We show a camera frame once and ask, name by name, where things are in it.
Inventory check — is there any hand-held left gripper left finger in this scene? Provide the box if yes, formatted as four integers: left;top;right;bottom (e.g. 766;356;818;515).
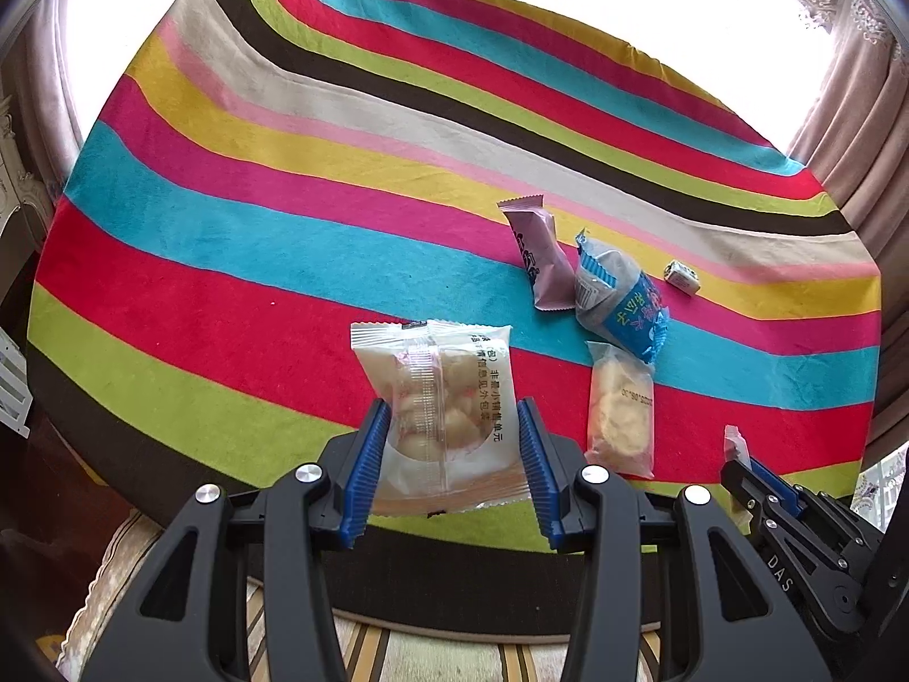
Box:
78;398;393;682

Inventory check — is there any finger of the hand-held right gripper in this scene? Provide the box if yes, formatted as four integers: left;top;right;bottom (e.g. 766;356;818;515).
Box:
753;456;811;521
719;461;768;534

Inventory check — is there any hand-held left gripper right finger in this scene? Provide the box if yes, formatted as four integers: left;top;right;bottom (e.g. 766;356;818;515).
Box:
515;398;832;682

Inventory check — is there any small pink snack packet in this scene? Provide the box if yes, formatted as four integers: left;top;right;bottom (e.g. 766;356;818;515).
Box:
723;424;751;473

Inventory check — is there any clear packet of small biscuits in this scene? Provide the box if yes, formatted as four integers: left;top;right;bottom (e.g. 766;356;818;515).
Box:
350;319;541;518

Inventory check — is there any cream patterned lace curtain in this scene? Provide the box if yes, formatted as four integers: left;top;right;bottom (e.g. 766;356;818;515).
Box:
859;444;909;535

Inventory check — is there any clear packet of round cake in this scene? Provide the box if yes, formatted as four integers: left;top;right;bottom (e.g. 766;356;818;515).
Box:
583;341;656;480

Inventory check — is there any blue grey snack packet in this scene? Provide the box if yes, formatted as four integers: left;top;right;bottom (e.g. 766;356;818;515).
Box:
574;228;670;362

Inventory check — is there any beige striped sofa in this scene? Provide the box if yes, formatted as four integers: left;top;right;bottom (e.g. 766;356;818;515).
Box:
57;511;711;682

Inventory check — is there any mauve snack packet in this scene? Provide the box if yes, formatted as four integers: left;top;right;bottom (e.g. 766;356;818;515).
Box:
495;195;576;312

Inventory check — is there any small silver wrapped candy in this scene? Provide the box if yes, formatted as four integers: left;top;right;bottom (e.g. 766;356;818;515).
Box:
662;260;700;294

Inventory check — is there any colourful striped tablecloth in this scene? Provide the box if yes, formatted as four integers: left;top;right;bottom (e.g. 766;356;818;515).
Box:
24;0;885;637

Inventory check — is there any beige pleated curtain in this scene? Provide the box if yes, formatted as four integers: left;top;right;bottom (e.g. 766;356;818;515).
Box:
0;0;97;182
781;28;909;459

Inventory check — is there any white slatted rack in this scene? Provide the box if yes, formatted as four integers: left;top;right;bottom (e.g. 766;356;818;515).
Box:
0;330;34;439

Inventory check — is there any white ornate furniture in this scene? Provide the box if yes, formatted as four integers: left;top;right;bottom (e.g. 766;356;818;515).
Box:
0;110;59;292

